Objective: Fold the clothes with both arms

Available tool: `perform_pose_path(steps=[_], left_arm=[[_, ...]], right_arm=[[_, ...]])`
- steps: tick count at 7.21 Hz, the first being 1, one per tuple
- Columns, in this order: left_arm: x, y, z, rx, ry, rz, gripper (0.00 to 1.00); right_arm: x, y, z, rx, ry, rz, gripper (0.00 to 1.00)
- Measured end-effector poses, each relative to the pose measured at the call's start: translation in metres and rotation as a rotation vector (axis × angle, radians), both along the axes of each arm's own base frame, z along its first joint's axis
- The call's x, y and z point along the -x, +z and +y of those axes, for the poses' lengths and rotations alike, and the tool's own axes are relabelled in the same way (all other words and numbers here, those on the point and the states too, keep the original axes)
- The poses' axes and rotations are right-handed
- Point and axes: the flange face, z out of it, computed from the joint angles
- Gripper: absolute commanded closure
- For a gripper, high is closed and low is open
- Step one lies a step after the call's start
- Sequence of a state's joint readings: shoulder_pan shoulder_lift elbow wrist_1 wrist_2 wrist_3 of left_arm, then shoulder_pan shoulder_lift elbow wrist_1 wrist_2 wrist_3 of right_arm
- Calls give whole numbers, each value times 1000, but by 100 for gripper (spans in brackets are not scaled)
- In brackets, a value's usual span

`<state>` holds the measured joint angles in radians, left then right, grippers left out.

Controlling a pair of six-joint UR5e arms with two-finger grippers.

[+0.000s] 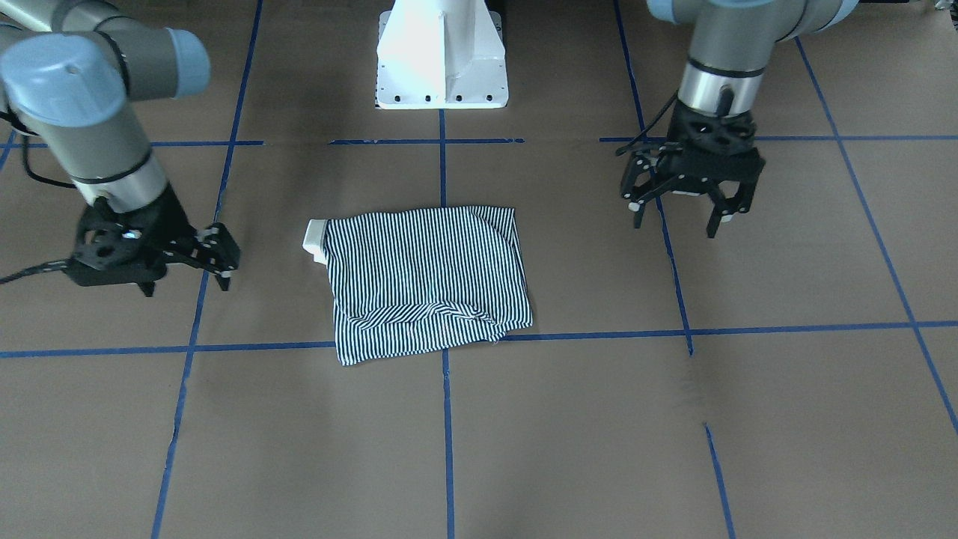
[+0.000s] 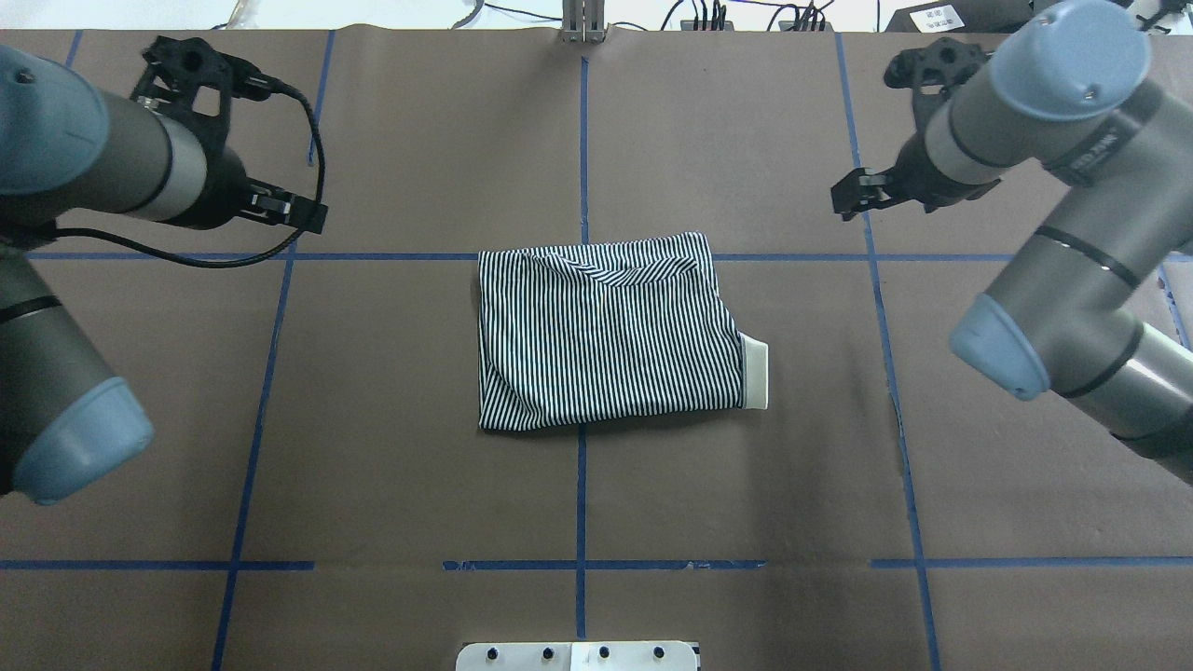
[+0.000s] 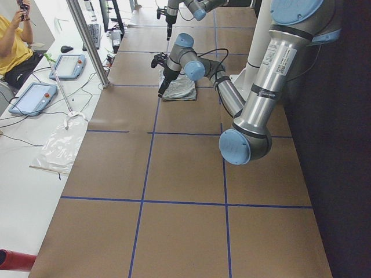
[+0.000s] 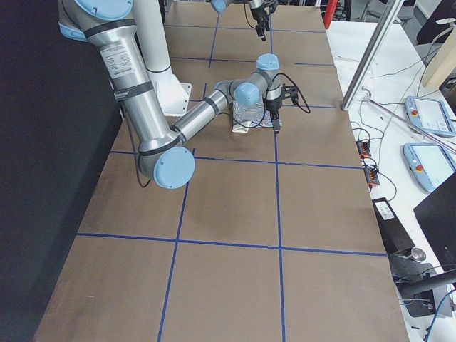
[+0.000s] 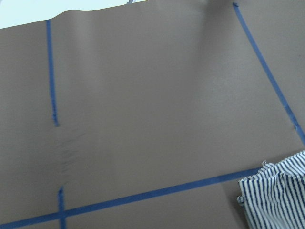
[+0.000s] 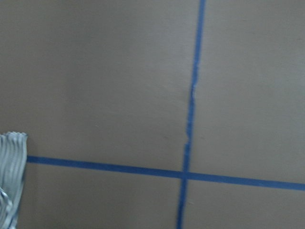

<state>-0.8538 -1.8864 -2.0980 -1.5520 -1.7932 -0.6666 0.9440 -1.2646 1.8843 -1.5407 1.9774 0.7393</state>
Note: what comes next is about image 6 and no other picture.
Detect navy white striped polo shirt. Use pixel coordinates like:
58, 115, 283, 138
0, 132, 28, 229

